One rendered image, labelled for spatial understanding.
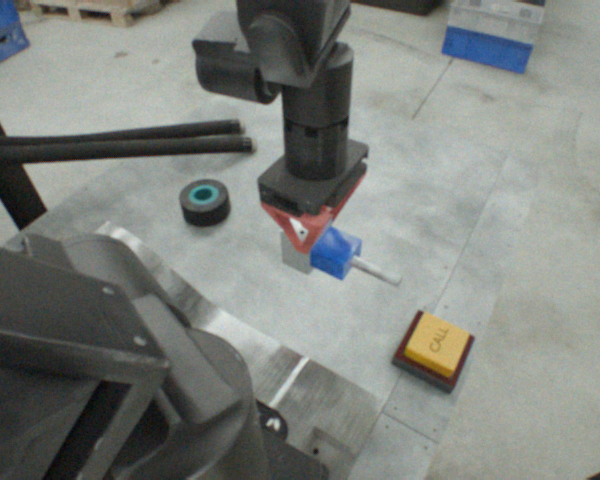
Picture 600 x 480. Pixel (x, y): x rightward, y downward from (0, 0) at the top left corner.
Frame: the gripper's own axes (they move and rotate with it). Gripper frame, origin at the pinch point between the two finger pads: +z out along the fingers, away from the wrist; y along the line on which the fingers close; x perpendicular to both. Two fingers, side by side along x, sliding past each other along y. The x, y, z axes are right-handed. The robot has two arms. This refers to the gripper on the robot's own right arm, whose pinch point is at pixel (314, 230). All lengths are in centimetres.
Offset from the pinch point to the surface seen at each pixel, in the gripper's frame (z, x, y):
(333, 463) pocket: 9.2, 12.5, 17.1
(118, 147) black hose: 6.6, -41.0, -5.1
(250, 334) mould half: 6.9, -1.3, 11.0
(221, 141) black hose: 10.8, -31.3, -19.6
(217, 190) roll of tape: 11.6, -23.7, -9.3
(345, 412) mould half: 6.5, 11.4, 13.2
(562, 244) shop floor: 97, 47, -129
